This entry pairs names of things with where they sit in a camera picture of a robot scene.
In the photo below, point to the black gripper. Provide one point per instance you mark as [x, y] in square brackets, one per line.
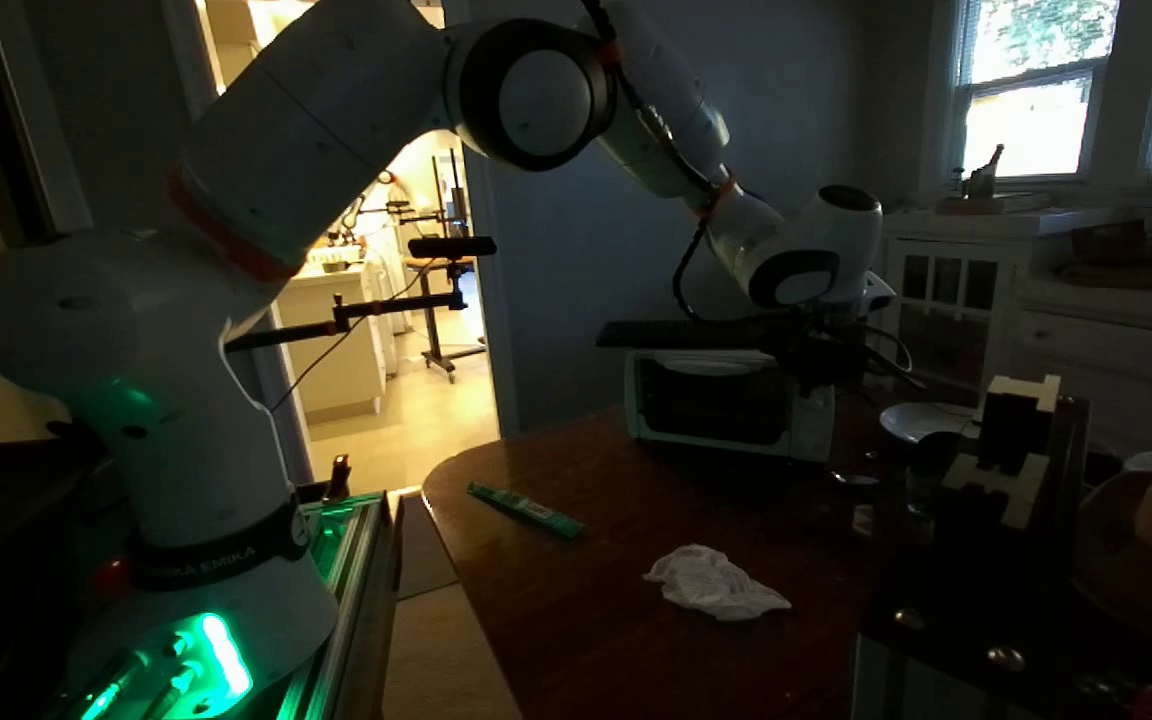
[831, 339]

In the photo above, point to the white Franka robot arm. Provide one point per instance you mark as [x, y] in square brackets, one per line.
[270, 265]

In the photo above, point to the white plate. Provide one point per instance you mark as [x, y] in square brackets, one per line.
[928, 420]

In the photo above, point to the black flat tray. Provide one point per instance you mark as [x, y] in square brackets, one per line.
[688, 333]

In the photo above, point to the white cabinet with glass doors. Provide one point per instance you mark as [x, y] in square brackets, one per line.
[1003, 307]

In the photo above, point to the white crumpled cloth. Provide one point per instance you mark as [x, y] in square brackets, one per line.
[713, 584]

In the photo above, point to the green marker pen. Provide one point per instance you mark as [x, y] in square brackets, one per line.
[525, 508]

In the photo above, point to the white framed window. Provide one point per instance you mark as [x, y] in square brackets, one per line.
[1070, 87]

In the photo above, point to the black rolling stand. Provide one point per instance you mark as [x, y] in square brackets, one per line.
[441, 324]

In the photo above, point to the white kitchen counter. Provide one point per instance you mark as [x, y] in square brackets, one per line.
[330, 340]

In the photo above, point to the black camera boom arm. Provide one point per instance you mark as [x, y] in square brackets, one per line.
[378, 307]

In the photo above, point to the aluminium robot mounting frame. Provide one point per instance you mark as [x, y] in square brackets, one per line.
[349, 584]

